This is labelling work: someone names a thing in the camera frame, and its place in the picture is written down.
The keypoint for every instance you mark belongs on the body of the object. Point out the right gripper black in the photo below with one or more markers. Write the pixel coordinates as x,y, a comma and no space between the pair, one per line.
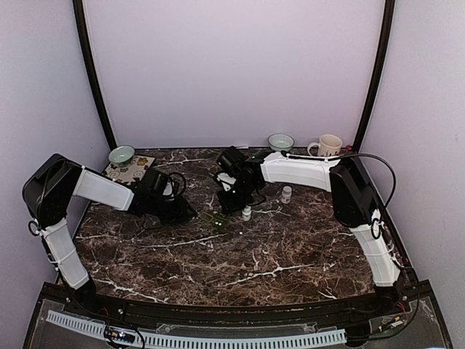
229,207

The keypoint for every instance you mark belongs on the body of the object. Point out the left black frame post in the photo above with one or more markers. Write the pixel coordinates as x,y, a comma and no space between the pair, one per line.
86,51

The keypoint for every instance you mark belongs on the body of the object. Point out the floral square plate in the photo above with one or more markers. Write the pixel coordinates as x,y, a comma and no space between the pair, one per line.
132,172

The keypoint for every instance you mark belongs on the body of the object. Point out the pale green bowl left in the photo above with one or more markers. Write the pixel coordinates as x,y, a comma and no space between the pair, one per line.
121,156

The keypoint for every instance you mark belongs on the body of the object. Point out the white bottle cap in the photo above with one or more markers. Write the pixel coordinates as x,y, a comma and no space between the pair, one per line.
246,213

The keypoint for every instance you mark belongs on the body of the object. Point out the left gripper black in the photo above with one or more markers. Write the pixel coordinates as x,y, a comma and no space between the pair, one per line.
181,214

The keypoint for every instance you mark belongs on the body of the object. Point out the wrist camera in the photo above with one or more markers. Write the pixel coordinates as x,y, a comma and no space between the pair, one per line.
170,190
225,180

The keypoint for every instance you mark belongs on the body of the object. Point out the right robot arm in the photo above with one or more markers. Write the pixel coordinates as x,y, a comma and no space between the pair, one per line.
355,203

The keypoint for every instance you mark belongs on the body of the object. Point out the pale green bowl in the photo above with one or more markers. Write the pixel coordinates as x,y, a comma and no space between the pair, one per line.
280,142
121,156

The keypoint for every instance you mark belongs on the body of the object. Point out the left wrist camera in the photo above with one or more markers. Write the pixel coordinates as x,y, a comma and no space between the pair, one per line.
170,190

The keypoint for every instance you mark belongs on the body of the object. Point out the right black frame post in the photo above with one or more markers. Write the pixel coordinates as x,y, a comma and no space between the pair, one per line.
378,66

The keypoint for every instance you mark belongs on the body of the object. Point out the pale green bowl right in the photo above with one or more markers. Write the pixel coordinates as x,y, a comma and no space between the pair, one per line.
280,142

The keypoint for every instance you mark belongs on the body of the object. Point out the white pill bottle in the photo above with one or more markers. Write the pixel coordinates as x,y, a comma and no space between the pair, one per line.
286,194

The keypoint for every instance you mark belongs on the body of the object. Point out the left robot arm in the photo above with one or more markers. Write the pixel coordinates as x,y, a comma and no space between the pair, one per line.
50,191

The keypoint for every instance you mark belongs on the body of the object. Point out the cream floral mug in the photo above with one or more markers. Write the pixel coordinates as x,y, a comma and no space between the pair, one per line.
326,146

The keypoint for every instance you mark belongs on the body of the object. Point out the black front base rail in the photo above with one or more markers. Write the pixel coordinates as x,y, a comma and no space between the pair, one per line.
351,312

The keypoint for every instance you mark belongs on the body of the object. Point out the black frame post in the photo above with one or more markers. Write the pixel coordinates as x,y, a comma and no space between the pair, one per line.
378,66
86,51

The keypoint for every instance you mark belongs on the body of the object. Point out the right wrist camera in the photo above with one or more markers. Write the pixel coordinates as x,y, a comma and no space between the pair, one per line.
225,180

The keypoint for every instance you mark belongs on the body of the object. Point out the white slotted cable duct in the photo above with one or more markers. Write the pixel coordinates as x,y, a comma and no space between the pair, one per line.
178,336

